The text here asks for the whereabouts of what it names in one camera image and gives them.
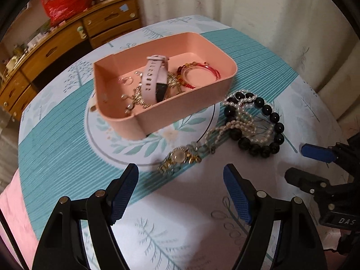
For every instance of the pink plastic box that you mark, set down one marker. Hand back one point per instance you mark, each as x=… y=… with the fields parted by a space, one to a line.
x=174 y=109

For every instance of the gold wrist watch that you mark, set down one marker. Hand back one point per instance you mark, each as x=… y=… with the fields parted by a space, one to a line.
x=177 y=155

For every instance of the red plastic bag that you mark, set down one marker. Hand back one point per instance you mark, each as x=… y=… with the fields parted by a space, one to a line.
x=65 y=1

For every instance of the white curtain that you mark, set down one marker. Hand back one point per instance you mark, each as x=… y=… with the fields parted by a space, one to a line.
x=281 y=2

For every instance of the small silver earring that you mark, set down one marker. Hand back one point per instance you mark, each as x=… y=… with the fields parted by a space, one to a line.
x=128 y=80

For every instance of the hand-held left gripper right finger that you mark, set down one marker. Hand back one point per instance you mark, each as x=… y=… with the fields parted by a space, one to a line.
x=238 y=198

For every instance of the clutter of small dresser items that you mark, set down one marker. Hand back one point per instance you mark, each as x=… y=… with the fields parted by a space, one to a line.
x=25 y=45

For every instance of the pink cloth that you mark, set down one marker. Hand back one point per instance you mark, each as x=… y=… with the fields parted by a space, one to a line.
x=14 y=216

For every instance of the wooden dresser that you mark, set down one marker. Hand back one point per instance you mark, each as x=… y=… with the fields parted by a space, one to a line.
x=56 y=50

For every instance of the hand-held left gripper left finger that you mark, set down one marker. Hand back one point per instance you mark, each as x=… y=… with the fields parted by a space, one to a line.
x=123 y=195

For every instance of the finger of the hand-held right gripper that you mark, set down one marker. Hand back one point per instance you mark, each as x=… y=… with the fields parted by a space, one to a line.
x=316 y=152
x=305 y=180

